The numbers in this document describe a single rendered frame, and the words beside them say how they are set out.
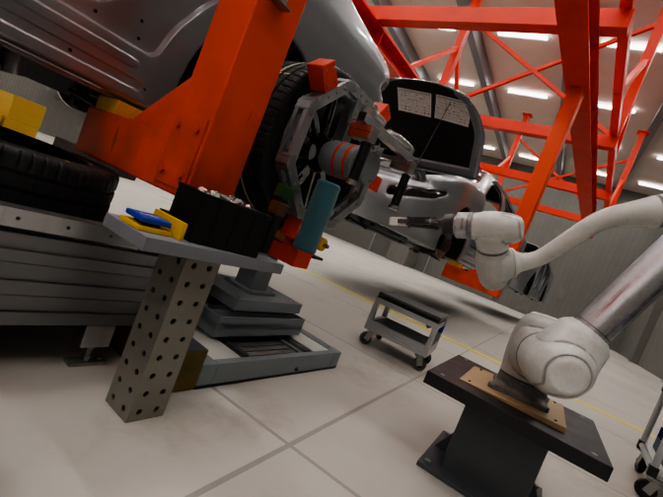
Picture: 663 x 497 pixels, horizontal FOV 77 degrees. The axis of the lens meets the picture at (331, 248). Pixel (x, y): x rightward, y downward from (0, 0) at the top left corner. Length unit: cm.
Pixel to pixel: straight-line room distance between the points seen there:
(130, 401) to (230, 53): 90
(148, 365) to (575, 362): 103
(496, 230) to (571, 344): 40
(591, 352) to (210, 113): 117
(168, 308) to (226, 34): 73
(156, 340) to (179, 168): 46
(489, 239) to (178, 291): 94
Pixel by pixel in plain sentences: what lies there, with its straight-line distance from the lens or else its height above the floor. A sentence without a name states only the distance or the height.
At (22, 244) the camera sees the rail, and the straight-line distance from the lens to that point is 113.
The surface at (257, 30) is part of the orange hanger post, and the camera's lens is 125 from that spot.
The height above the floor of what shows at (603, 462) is 30.
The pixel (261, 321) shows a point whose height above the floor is 15.
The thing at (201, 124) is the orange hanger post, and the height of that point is 72.
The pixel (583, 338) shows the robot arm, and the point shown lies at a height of 57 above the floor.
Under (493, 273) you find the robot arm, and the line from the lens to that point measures 148.
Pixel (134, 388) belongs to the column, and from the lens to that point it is 111.
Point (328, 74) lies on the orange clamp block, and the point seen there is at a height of 107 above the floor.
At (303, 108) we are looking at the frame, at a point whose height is 93.
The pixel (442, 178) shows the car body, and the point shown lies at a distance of 429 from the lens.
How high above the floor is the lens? 60
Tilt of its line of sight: 3 degrees down
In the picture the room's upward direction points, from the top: 22 degrees clockwise
